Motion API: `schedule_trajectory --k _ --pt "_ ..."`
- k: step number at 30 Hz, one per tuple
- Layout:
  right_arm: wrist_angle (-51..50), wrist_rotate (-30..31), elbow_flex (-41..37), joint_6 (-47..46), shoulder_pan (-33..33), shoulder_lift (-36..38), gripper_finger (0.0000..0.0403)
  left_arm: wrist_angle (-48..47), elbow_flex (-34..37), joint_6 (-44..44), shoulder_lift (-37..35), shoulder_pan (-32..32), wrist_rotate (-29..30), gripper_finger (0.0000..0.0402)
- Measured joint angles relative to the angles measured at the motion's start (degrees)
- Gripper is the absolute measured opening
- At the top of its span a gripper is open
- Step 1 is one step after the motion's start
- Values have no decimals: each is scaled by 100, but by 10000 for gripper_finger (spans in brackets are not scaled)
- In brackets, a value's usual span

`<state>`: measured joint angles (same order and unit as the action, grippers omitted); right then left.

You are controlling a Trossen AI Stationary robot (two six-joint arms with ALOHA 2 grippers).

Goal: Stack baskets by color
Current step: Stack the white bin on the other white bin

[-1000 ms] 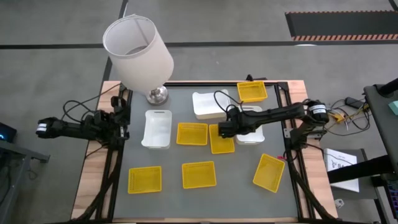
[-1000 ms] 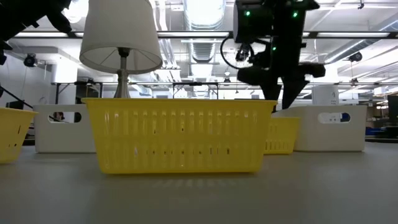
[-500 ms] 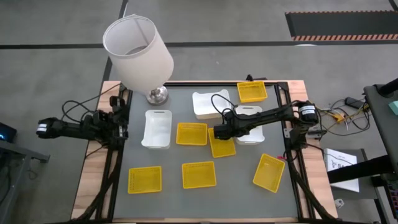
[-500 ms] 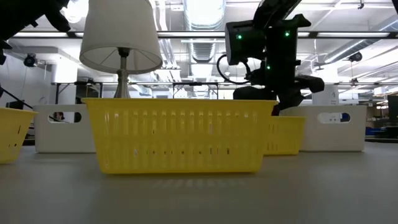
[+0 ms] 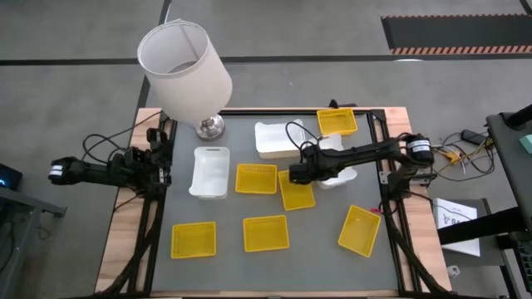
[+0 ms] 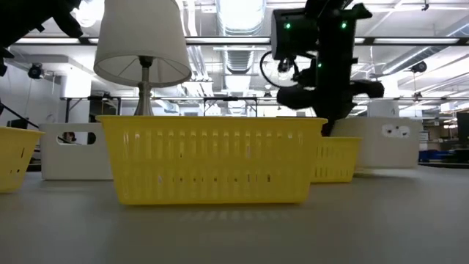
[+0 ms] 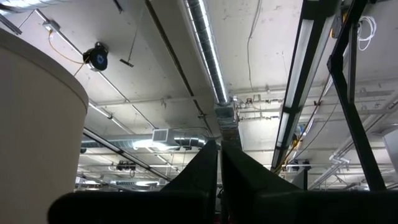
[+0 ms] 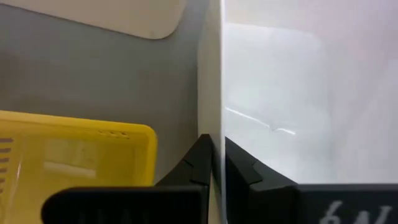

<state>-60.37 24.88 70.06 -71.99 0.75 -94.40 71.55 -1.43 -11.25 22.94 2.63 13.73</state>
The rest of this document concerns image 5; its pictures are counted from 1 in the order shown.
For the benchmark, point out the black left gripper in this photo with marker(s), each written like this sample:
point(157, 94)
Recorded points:
point(145, 158)

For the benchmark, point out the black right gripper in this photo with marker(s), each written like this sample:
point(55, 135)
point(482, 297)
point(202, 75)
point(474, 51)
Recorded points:
point(316, 160)

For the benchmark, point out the yellow plastic basket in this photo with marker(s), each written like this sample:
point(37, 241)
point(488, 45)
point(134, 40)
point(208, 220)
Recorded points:
point(297, 197)
point(256, 178)
point(266, 233)
point(359, 230)
point(337, 121)
point(193, 239)

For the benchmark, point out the white plastic bin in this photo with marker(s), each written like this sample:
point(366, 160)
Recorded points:
point(274, 139)
point(338, 179)
point(210, 172)

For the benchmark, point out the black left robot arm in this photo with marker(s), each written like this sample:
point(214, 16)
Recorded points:
point(91, 172)

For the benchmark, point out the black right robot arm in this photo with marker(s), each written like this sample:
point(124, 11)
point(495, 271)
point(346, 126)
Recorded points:
point(365, 153)

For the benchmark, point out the black clamp on table edge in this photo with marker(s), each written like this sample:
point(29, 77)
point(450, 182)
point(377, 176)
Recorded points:
point(338, 104)

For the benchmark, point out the grey side desk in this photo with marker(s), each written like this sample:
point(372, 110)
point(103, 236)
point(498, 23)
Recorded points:
point(25, 201)

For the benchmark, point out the black device with blue light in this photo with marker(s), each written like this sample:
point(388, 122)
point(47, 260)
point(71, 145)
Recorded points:
point(9, 176)

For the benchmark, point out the wooden table board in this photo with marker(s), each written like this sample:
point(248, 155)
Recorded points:
point(430, 257)

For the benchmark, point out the white printed paper box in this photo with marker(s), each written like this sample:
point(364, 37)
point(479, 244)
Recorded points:
point(453, 220)

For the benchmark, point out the black power brick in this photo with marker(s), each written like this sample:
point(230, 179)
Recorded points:
point(474, 137)

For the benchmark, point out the black table strut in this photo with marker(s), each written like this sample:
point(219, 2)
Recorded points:
point(482, 226)

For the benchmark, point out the black hazard striped floor mat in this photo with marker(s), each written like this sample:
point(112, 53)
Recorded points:
point(457, 33)

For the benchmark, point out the black side table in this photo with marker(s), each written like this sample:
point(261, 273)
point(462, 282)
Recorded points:
point(509, 149)

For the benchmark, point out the teal object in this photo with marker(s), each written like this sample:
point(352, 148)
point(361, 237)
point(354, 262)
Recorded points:
point(527, 144)

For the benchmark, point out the black crate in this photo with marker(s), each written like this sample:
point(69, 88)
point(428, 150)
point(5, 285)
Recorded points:
point(523, 266)

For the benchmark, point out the black aluminium table frame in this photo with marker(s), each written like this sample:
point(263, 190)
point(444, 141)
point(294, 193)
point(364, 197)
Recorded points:
point(270, 112)

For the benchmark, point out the small white bracket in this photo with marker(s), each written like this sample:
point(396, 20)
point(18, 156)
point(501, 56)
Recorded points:
point(454, 272)

